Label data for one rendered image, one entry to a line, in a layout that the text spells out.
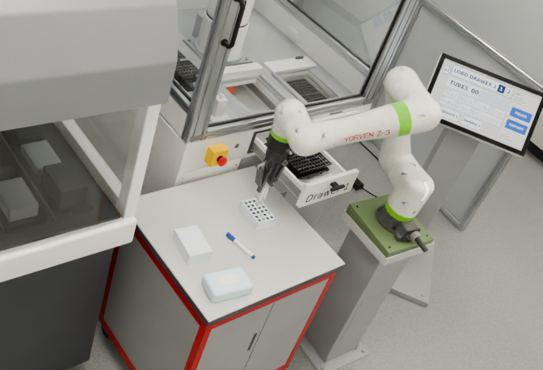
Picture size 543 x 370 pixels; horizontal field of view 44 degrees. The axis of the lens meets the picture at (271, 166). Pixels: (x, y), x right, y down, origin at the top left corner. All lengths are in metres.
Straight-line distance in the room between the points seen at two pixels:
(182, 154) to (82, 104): 0.83
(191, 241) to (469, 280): 2.11
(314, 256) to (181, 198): 0.53
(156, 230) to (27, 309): 0.48
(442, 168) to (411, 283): 0.67
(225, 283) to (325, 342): 1.02
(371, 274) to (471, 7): 1.91
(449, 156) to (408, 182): 0.86
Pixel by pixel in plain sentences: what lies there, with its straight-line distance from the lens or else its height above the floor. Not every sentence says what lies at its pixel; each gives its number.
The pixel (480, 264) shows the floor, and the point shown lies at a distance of 4.19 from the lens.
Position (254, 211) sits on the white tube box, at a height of 0.80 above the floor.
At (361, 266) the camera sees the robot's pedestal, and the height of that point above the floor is 0.59.
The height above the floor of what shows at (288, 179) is 0.87.
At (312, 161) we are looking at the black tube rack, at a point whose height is 0.90.
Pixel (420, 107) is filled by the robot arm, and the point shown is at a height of 1.39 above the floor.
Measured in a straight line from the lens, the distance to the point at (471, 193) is 4.25.
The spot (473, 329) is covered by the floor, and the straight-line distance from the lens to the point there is 3.78.
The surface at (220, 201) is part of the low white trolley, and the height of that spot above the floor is 0.76.
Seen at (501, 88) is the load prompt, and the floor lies 1.16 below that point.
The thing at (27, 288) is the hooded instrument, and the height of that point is 0.65.
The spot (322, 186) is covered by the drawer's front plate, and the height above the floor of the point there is 0.91.
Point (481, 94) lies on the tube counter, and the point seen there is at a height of 1.11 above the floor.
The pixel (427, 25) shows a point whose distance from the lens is 4.33.
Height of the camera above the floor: 2.42
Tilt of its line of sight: 36 degrees down
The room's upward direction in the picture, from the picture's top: 21 degrees clockwise
